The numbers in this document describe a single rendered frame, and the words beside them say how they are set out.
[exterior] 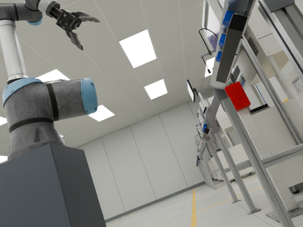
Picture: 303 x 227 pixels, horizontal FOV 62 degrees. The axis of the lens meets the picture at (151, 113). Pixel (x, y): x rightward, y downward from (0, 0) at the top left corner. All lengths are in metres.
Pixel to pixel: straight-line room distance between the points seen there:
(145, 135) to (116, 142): 1.18
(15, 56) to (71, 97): 0.53
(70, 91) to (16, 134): 0.19
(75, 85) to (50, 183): 0.30
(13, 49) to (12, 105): 0.53
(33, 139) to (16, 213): 0.17
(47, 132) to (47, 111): 0.07
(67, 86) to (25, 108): 0.13
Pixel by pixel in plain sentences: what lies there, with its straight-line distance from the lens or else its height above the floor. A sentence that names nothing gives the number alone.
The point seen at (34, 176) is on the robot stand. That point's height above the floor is 0.49.
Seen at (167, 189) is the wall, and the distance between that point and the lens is 9.37.
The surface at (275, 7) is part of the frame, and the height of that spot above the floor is 0.60.
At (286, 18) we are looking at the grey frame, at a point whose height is 0.57.
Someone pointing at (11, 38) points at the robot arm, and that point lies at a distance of 1.28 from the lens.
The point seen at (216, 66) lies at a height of 0.72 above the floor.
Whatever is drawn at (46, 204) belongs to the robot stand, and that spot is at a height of 0.42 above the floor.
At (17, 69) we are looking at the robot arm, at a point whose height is 1.03.
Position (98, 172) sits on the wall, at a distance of 9.97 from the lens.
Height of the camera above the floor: 0.36
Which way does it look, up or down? 16 degrees up
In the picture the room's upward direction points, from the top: 22 degrees counter-clockwise
